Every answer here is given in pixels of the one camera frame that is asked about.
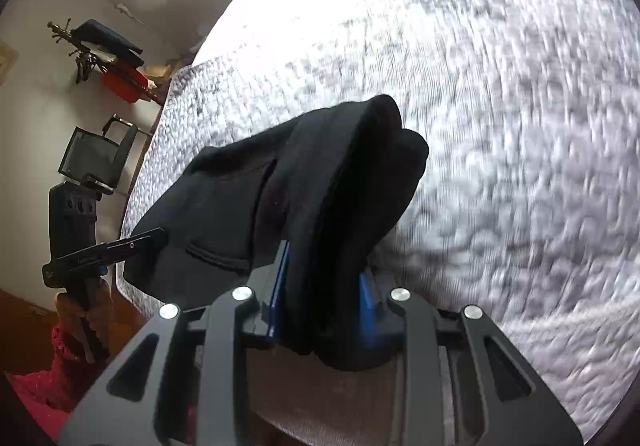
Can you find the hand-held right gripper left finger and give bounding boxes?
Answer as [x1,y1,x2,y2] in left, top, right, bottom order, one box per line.
[57,241,292,446]

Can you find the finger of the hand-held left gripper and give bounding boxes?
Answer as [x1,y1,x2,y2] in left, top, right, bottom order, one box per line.
[52,227,169,268]

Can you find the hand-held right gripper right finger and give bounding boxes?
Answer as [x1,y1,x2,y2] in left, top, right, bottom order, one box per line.
[358,273,584,446]

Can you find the black pants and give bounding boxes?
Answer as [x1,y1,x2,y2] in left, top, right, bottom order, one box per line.
[122,94,431,372]

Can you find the person's left forearm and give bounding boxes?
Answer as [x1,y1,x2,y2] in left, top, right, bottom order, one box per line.
[50,323,112,409]

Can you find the person's left hand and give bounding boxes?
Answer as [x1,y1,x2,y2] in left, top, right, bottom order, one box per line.
[54,279,115,344]

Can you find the black mesh office chair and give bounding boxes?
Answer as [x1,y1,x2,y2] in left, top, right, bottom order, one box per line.
[57,113,153,197]

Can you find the red bag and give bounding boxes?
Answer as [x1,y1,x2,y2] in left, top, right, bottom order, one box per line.
[102,64,157,105]

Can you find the cardboard box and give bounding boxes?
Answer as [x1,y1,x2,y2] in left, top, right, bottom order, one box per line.
[144,62,175,83]

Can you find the person's red clothing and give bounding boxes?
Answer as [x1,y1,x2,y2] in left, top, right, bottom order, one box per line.
[5,368,78,442]

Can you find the black hanging garment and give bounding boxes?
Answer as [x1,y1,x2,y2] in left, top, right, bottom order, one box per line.
[70,19,146,68]

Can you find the wooden coat rack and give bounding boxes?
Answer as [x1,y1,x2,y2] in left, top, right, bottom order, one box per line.
[47,19,166,107]

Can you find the white quilted mattress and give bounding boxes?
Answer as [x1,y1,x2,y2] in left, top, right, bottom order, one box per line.
[115,0,640,446]

